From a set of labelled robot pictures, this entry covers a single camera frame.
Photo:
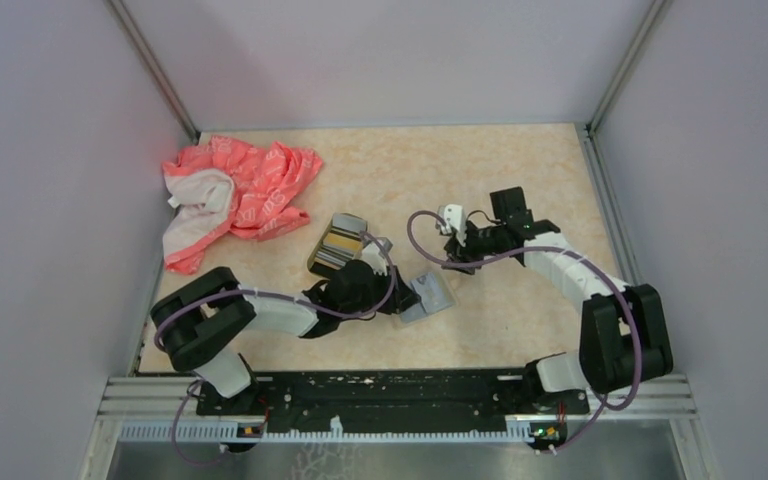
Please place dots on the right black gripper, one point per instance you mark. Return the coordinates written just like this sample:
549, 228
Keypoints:
456, 253

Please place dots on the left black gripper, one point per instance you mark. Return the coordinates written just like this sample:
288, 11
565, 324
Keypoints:
402, 296

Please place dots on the cream card holder tray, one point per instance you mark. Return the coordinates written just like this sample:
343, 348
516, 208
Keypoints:
340, 243

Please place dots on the beige card sleeve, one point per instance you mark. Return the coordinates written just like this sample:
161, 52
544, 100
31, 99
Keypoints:
415, 314

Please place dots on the grey blue credit card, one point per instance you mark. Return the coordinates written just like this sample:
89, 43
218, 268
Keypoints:
435, 293

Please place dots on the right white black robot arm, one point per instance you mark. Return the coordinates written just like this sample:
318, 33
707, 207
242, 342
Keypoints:
623, 334

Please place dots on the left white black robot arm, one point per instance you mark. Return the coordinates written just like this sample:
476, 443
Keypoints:
196, 324

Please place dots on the pink white crumpled cloth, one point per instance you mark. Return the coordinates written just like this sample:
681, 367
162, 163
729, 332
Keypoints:
230, 187

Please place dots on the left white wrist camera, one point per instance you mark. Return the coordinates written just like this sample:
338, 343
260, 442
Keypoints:
374, 254

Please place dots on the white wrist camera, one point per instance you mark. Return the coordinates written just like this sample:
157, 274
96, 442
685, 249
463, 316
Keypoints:
374, 254
452, 222

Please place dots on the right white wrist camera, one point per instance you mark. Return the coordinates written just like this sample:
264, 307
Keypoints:
452, 222

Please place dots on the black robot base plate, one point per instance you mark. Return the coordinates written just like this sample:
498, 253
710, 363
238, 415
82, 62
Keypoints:
426, 401

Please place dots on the aluminium front frame rail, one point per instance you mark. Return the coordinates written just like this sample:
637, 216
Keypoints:
149, 422

